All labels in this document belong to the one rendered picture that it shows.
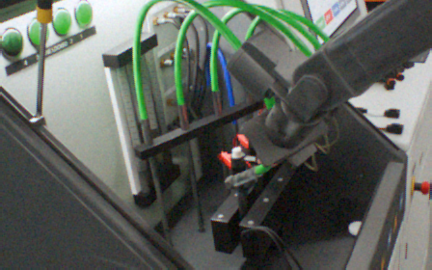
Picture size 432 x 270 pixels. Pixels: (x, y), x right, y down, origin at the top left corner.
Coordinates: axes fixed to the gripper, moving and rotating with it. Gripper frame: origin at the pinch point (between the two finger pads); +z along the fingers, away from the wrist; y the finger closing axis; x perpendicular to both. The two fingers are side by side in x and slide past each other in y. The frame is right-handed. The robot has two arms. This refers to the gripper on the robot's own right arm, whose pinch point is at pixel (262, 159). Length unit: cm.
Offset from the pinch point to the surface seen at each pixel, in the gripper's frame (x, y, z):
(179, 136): 0.1, 15.3, 15.2
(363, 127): -32.7, -8.0, 3.9
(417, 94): -66, -11, 9
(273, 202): -3.6, -7.5, 9.9
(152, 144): 5.9, 17.1, 16.2
